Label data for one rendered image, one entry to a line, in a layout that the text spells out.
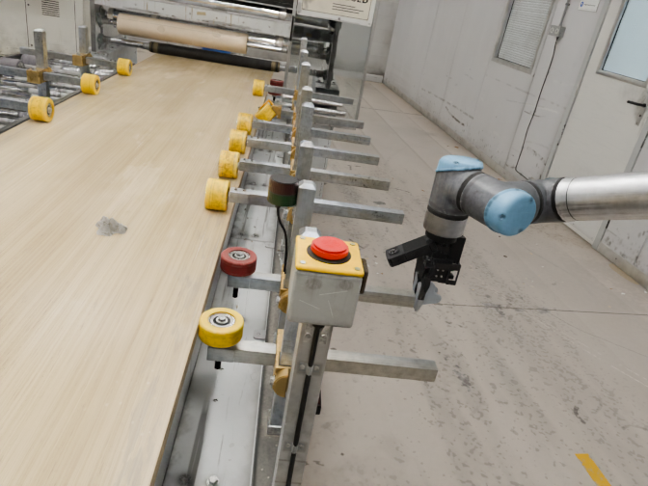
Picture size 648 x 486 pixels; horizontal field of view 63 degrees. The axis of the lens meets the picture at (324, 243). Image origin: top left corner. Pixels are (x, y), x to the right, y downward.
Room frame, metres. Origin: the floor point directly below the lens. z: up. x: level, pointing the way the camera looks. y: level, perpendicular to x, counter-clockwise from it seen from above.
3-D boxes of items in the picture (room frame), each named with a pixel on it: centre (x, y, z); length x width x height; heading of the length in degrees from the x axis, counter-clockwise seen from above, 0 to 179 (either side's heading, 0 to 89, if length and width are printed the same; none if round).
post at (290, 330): (0.76, 0.02, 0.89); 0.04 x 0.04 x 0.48; 7
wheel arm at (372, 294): (1.05, -0.01, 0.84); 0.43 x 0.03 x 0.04; 97
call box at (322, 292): (0.50, -0.01, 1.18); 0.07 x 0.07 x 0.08; 7
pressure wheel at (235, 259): (1.03, 0.18, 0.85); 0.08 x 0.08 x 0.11
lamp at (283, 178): (1.00, 0.10, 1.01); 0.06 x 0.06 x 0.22; 7
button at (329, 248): (0.50, -0.01, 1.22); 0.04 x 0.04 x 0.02
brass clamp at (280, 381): (0.78, 0.03, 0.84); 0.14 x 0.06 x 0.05; 7
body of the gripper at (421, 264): (1.08, -0.26, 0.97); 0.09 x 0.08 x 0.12; 97
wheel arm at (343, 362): (0.80, -0.04, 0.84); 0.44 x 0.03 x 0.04; 97
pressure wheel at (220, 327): (0.78, 0.16, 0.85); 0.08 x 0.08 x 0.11
